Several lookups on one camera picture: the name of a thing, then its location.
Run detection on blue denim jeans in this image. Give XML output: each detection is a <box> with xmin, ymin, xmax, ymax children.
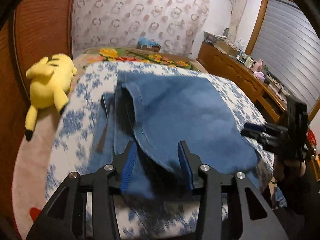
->
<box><xmin>87</xmin><ymin>71</ymin><xmax>259</xmax><ymax>199</ymax></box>

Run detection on person's right hand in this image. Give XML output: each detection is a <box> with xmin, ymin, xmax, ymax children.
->
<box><xmin>273</xmin><ymin>155</ymin><xmax>306</xmax><ymax>181</ymax></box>

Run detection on blue floral white quilt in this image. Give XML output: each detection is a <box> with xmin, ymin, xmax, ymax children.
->
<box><xmin>44</xmin><ymin>60</ymin><xmax>276</xmax><ymax>240</ymax></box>

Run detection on pink tissue pack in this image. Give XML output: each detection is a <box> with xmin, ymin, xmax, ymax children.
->
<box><xmin>253</xmin><ymin>72</ymin><xmax>265</xmax><ymax>82</ymax></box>

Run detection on pink bottle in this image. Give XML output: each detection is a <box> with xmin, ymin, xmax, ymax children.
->
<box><xmin>252</xmin><ymin>59</ymin><xmax>263</xmax><ymax>72</ymax></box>

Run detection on wooden sideboard cabinet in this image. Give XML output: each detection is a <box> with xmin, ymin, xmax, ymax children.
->
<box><xmin>197</xmin><ymin>41</ymin><xmax>320</xmax><ymax>181</ymax></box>

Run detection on brown cardboard box on cabinet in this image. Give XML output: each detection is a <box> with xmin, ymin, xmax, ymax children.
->
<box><xmin>215</xmin><ymin>41</ymin><xmax>240</xmax><ymax>57</ymax></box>

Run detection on floral beige bed blanket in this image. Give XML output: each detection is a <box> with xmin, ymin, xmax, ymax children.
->
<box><xmin>12</xmin><ymin>48</ymin><xmax>205</xmax><ymax>238</ymax></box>

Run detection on grey window roller blind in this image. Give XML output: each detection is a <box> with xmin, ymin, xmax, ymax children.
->
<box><xmin>251</xmin><ymin>0</ymin><xmax>319</xmax><ymax>111</ymax></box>

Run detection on yellow Pikachu plush toy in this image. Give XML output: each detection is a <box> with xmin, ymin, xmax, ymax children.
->
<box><xmin>25</xmin><ymin>54</ymin><xmax>77</xmax><ymax>141</ymax></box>

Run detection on cardboard box with blue cloth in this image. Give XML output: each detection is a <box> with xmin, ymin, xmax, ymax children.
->
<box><xmin>137</xmin><ymin>36</ymin><xmax>161</xmax><ymax>52</ymax></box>

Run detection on beige tied side curtain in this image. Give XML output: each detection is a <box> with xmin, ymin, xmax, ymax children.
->
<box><xmin>226</xmin><ymin>0</ymin><xmax>247</xmax><ymax>43</ymax></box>

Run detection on circle patterned sheer curtain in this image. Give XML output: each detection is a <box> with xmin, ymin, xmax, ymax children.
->
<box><xmin>72</xmin><ymin>0</ymin><xmax>210</xmax><ymax>56</ymax></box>

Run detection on brown louvered wardrobe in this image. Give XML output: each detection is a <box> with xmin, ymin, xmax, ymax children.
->
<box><xmin>1</xmin><ymin>0</ymin><xmax>73</xmax><ymax>228</ymax></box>

